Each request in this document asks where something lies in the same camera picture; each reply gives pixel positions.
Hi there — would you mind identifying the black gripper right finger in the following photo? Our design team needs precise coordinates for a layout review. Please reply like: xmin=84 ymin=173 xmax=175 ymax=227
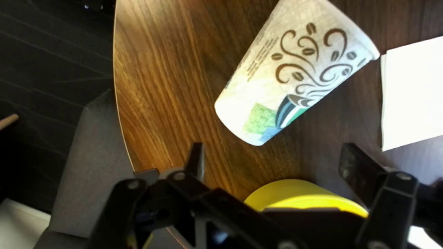
xmin=337 ymin=142 xmax=443 ymax=249

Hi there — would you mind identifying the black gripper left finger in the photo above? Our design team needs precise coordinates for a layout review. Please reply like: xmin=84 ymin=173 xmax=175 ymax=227
xmin=87 ymin=142 xmax=296 ymax=249

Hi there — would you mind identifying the printed white paper cup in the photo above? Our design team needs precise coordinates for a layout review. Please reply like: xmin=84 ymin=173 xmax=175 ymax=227
xmin=213 ymin=0 xmax=380 ymax=148

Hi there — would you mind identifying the yellow plastic bowl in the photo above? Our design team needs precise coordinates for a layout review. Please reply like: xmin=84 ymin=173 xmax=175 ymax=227
xmin=242 ymin=178 xmax=370 ymax=220

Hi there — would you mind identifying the dark grey chair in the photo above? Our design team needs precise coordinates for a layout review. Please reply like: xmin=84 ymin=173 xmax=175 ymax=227
xmin=33 ymin=87 xmax=139 ymax=249

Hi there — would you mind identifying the white paper napkin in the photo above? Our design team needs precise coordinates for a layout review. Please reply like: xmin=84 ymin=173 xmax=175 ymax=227
xmin=379 ymin=34 xmax=443 ymax=152

